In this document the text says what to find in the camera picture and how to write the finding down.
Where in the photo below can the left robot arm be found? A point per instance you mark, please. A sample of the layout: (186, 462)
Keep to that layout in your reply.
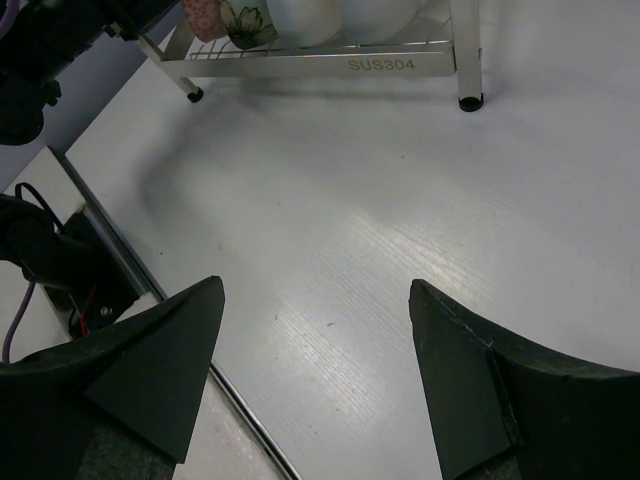
(40, 39)

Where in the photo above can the black mounting rail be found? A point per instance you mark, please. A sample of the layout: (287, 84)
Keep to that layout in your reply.
(55, 233)

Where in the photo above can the white bowl orange stack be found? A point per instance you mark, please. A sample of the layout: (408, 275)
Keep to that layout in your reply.
(305, 23)

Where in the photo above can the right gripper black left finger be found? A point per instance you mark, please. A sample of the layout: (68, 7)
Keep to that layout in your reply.
(120, 403)

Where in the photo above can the mint bowl gold rim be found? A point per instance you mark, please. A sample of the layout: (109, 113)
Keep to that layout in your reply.
(248, 23)

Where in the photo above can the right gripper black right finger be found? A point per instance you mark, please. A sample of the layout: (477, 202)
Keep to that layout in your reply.
(504, 407)

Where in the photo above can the white bowl front stack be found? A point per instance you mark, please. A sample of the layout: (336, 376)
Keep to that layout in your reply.
(374, 21)

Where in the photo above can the stainless steel dish rack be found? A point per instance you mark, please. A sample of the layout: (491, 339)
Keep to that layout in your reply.
(443, 40)

